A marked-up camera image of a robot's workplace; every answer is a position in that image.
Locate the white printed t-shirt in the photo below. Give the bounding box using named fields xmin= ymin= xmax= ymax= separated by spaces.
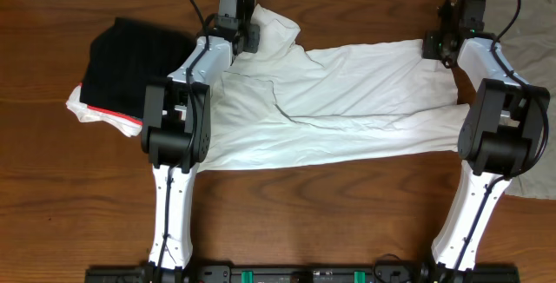
xmin=202 ymin=7 xmax=468 ymax=170

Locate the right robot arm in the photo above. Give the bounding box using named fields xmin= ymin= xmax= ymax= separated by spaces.
xmin=422 ymin=0 xmax=550 ymax=273

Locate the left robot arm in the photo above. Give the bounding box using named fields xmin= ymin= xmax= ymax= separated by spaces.
xmin=141 ymin=0 xmax=260 ymax=276

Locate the olive grey garment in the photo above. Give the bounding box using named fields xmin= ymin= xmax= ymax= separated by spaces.
xmin=472 ymin=0 xmax=556 ymax=201

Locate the black folded garment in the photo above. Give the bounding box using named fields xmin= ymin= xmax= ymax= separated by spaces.
xmin=80 ymin=17 xmax=195 ymax=120

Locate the white folded garment red trim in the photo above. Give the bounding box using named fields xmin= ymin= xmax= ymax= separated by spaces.
xmin=66 ymin=84 xmax=142 ymax=137

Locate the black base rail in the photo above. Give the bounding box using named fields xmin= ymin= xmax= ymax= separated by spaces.
xmin=84 ymin=263 xmax=520 ymax=283

